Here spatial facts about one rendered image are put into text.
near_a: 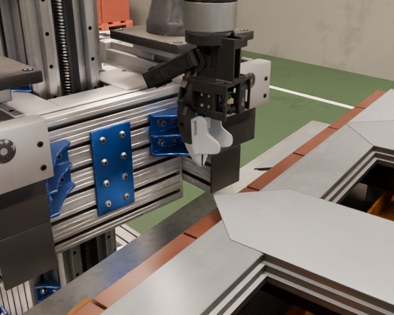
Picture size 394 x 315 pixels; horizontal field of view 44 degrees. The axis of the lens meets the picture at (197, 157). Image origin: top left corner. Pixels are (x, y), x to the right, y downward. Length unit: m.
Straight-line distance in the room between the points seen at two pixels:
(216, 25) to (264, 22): 4.98
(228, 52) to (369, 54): 4.34
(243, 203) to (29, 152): 0.32
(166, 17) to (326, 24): 4.23
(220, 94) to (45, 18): 0.40
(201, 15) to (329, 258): 0.36
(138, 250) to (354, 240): 0.42
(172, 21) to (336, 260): 0.59
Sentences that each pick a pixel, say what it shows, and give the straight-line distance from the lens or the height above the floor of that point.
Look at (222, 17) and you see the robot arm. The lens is 0.67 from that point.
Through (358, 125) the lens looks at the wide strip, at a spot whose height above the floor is 0.85.
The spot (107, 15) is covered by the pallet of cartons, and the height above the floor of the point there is 0.26.
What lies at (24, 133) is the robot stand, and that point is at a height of 0.98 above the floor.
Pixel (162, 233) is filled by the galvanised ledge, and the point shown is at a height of 0.68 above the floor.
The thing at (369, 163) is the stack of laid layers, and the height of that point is 0.83.
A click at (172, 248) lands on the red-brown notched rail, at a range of 0.69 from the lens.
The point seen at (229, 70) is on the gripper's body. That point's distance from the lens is 0.68.
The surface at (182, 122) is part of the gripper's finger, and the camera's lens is 0.71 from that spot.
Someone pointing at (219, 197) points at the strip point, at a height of 0.85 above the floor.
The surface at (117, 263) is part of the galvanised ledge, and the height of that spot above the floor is 0.68.
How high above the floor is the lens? 1.22
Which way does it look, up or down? 24 degrees down
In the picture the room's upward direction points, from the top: straight up
